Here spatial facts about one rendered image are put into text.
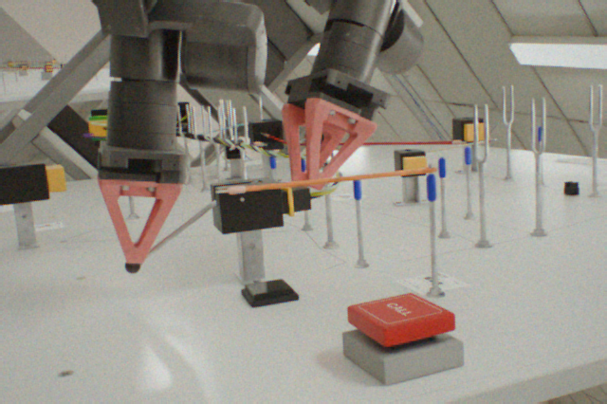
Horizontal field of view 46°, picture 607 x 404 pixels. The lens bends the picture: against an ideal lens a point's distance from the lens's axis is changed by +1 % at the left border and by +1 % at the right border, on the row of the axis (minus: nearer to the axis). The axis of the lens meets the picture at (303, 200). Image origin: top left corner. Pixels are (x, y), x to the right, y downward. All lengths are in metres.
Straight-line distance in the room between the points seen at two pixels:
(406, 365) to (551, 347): 0.10
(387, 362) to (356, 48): 0.33
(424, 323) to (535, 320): 0.12
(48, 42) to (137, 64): 7.55
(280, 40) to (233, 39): 1.17
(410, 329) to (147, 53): 0.31
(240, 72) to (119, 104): 0.10
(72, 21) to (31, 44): 0.49
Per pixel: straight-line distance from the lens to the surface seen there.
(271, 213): 0.63
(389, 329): 0.43
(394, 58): 0.74
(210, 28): 0.57
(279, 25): 1.75
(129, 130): 0.60
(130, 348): 0.53
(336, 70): 0.63
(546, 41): 4.33
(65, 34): 8.17
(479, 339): 0.50
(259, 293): 0.58
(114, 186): 0.60
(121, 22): 0.57
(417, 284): 0.62
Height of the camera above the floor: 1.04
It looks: 10 degrees up
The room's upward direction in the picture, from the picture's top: 41 degrees clockwise
